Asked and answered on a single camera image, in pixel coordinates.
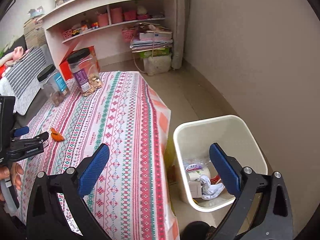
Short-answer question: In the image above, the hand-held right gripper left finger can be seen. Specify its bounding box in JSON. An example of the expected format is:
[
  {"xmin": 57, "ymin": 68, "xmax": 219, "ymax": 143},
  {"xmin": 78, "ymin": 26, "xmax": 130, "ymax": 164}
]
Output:
[{"xmin": 26, "ymin": 144, "xmax": 112, "ymax": 240}]

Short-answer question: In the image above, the light blue tissue box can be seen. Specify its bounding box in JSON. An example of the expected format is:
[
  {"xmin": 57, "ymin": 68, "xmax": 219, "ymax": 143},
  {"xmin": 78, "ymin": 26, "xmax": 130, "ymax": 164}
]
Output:
[{"xmin": 28, "ymin": 7, "xmax": 45, "ymax": 18}]

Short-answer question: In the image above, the orange peel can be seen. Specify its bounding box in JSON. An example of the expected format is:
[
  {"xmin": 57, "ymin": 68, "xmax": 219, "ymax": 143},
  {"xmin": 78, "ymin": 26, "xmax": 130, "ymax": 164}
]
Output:
[{"xmin": 50, "ymin": 127, "xmax": 65, "ymax": 142}]

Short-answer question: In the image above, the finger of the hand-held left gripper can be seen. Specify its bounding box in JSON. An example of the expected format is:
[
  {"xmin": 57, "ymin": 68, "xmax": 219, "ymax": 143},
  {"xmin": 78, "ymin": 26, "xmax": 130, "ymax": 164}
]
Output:
[
  {"xmin": 13, "ymin": 127, "xmax": 30, "ymax": 138},
  {"xmin": 10, "ymin": 131, "xmax": 50, "ymax": 147}
]

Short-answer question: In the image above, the clear jar blue label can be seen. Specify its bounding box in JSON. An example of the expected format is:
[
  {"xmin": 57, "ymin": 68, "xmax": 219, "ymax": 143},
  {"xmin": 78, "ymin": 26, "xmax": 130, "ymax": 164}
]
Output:
[{"xmin": 37, "ymin": 64, "xmax": 69, "ymax": 107}]

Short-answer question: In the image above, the pink storage bin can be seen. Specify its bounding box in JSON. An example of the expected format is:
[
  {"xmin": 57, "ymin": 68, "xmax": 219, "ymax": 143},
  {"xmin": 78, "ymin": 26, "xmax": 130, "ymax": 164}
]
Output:
[
  {"xmin": 110, "ymin": 7, "xmax": 123, "ymax": 24},
  {"xmin": 97, "ymin": 14, "xmax": 109, "ymax": 27}
]

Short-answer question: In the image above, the stack of papers and books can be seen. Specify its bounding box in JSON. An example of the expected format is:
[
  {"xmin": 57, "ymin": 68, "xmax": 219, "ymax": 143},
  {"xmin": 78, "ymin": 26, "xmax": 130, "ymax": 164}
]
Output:
[{"xmin": 130, "ymin": 22, "xmax": 173, "ymax": 53}]

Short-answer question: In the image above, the clear jar purple label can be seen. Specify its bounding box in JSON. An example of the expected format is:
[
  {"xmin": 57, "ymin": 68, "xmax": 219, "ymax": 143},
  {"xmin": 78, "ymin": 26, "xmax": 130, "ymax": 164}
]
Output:
[{"xmin": 67, "ymin": 48, "xmax": 102, "ymax": 97}]

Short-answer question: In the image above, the large white tissue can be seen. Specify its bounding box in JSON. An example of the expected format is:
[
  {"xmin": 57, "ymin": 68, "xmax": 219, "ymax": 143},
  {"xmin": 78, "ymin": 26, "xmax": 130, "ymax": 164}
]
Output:
[{"xmin": 200, "ymin": 175, "xmax": 224, "ymax": 200}]

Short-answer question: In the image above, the pink plush pig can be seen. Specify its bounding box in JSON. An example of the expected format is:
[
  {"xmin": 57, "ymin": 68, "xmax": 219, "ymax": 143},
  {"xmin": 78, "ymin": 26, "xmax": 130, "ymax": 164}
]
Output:
[{"xmin": 11, "ymin": 46, "xmax": 28, "ymax": 62}]

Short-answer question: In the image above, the cream plastic bin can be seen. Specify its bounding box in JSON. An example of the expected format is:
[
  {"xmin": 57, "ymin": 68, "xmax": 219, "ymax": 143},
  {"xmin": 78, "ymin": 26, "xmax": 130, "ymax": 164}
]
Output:
[{"xmin": 173, "ymin": 115, "xmax": 268, "ymax": 213}]

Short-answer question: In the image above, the beige curtain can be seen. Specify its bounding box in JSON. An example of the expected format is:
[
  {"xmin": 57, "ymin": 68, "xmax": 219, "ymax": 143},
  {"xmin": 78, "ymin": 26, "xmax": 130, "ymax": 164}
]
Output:
[{"xmin": 171, "ymin": 0, "xmax": 192, "ymax": 70}]

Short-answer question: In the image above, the person's left hand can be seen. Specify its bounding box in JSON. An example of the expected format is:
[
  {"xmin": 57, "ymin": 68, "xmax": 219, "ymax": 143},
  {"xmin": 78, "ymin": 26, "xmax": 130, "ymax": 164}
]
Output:
[{"xmin": 0, "ymin": 162, "xmax": 25, "ymax": 202}]

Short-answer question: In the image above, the grey sofa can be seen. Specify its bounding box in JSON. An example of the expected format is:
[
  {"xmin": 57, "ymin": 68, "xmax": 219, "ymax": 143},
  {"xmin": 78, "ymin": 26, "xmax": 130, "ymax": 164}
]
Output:
[{"xmin": 0, "ymin": 35, "xmax": 55, "ymax": 130}]

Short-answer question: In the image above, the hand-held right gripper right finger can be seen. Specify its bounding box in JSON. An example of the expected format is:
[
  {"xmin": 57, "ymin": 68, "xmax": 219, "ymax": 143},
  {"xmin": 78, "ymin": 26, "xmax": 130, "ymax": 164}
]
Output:
[{"xmin": 209, "ymin": 142, "xmax": 294, "ymax": 240}]

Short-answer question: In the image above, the clear packet purple label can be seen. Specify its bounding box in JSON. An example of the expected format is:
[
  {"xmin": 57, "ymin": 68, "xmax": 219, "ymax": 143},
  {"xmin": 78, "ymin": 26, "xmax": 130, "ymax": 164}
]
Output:
[{"xmin": 184, "ymin": 159, "xmax": 213, "ymax": 174}]

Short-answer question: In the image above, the hanging pink lattice basket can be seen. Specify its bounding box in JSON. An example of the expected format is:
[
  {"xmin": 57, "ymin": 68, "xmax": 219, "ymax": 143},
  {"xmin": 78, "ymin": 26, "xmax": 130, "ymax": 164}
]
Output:
[{"xmin": 122, "ymin": 28, "xmax": 135, "ymax": 43}]

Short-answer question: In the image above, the pink mesh basket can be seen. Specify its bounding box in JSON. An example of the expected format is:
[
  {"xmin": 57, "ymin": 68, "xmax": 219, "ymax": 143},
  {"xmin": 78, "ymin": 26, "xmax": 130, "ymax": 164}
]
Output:
[{"xmin": 123, "ymin": 10, "xmax": 137, "ymax": 22}]

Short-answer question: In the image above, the green tissue pack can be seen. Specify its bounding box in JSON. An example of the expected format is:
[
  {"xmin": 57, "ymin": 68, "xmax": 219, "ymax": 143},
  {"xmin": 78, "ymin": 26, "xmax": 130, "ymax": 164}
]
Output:
[{"xmin": 139, "ymin": 47, "xmax": 173, "ymax": 58}]

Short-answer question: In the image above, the patterned tablecloth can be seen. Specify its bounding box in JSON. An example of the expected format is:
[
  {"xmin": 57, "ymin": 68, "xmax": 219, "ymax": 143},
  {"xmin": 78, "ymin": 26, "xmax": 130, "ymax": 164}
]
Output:
[{"xmin": 15, "ymin": 70, "xmax": 180, "ymax": 240}]

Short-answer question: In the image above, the small white box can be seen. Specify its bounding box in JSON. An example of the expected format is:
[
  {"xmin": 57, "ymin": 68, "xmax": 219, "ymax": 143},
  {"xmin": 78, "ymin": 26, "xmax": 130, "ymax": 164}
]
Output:
[{"xmin": 189, "ymin": 181, "xmax": 202, "ymax": 197}]

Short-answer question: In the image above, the striped grey sofa cover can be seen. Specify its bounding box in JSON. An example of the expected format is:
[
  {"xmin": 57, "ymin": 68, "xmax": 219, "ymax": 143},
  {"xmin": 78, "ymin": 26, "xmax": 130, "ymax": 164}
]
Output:
[{"xmin": 0, "ymin": 46, "xmax": 54, "ymax": 115}]

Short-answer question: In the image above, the white plastic bag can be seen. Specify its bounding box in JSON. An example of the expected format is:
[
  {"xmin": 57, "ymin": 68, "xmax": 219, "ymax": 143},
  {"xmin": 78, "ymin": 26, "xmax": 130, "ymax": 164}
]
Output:
[{"xmin": 144, "ymin": 54, "xmax": 173, "ymax": 76}]

